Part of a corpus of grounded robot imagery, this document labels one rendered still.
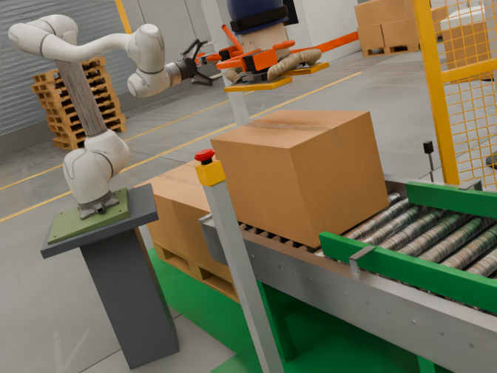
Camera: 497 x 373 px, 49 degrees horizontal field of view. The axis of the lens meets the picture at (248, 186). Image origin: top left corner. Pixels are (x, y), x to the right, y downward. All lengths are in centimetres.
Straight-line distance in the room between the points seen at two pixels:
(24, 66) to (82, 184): 950
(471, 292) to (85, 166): 165
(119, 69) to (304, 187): 1059
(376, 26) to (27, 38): 799
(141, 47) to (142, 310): 122
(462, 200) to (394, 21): 770
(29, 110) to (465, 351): 1095
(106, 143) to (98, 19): 983
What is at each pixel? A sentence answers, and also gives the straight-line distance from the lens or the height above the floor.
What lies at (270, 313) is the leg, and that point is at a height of 25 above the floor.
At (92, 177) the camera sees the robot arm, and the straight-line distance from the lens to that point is 250.
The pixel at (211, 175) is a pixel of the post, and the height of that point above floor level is 97.
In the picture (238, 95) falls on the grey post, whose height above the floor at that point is 54.
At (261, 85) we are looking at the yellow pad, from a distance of 207.
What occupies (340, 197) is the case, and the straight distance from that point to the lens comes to 210.
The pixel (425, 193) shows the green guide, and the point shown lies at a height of 61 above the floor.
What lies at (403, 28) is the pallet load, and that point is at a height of 40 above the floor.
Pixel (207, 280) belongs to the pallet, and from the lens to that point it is 329.
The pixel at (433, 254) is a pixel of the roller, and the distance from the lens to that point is 189.
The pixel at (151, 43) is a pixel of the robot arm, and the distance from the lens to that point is 209.
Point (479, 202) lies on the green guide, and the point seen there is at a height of 61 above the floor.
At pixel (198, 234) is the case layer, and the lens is 304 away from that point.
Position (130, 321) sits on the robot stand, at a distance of 269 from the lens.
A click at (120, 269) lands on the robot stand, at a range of 258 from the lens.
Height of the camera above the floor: 145
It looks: 18 degrees down
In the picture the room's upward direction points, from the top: 17 degrees counter-clockwise
